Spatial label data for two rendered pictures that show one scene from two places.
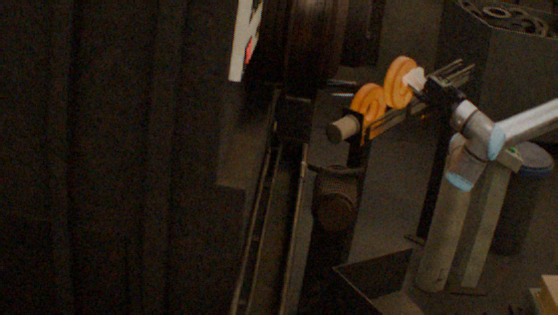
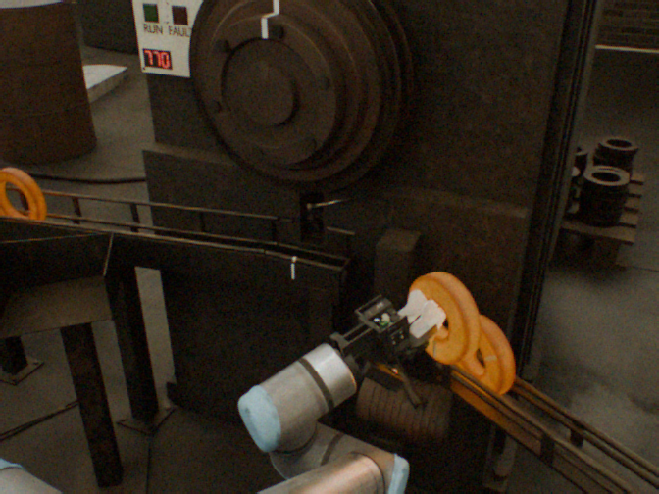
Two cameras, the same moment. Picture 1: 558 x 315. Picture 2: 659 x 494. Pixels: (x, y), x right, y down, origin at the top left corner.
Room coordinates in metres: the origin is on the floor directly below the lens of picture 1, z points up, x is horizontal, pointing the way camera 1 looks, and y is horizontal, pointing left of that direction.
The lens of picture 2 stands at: (2.22, -1.23, 1.47)
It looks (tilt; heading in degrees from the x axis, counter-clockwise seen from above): 29 degrees down; 112
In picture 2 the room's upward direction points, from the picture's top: straight up
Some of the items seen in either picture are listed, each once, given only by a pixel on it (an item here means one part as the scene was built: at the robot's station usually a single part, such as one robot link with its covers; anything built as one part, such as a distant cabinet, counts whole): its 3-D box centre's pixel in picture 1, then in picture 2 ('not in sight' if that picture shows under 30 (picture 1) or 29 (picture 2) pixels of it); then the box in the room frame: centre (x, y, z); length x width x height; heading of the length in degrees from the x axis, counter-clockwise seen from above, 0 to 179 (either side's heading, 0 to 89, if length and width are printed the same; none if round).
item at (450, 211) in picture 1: (446, 224); not in sight; (2.28, -0.62, 0.26); 0.12 x 0.12 x 0.52
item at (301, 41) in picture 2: (358, 8); (273, 92); (1.65, -0.13, 1.11); 0.28 x 0.06 x 0.28; 178
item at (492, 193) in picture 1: (487, 212); not in sight; (2.32, -0.78, 0.31); 0.24 x 0.16 x 0.62; 178
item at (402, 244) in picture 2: (291, 135); (397, 283); (1.89, -0.02, 0.68); 0.11 x 0.08 x 0.24; 88
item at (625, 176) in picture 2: not in sight; (513, 168); (1.91, 1.93, 0.22); 1.20 x 0.81 x 0.44; 176
